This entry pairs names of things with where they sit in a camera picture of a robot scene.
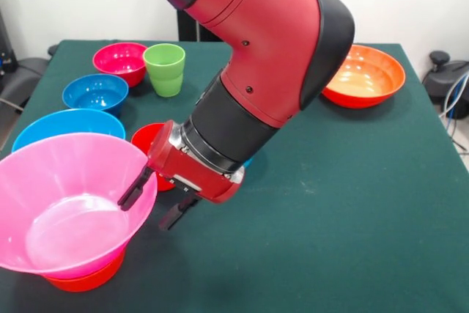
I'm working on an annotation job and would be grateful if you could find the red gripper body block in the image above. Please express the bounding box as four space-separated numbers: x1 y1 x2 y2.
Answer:
147 120 245 205

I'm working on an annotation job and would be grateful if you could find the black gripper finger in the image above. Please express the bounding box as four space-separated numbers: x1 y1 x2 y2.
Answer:
117 166 155 212
158 195 201 232

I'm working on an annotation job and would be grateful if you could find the large pink bowl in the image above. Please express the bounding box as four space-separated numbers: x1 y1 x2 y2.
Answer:
0 132 159 280

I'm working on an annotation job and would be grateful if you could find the green cup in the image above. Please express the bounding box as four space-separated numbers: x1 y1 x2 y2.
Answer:
142 43 186 98

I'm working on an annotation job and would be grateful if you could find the small orange ridged bowl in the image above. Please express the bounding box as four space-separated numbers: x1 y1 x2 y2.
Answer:
43 248 126 293

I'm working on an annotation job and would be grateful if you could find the small dark blue bowl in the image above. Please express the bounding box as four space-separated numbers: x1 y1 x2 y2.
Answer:
62 73 130 117

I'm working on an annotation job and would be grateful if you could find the large blue bowl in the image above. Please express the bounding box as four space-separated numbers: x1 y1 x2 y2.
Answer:
10 108 127 153

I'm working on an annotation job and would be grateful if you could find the red cup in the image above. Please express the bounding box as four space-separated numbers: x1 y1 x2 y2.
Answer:
130 122 177 192

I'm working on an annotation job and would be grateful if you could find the small pink-red bowl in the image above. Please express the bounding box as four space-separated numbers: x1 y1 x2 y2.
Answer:
92 42 148 89

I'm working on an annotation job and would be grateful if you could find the dark green tablecloth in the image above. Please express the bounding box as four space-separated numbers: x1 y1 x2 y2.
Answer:
0 39 469 313

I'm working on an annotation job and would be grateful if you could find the black floor stand base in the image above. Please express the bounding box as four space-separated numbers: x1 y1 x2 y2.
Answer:
421 50 469 120
0 56 49 108

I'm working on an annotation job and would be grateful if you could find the black equipment rack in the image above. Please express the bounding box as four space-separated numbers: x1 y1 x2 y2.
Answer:
0 8 16 76

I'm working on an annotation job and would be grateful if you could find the large orange bowl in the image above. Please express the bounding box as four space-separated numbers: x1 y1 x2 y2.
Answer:
320 44 407 109

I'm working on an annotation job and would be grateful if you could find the bundle of floor cables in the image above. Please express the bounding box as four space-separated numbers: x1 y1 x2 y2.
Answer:
437 70 469 155

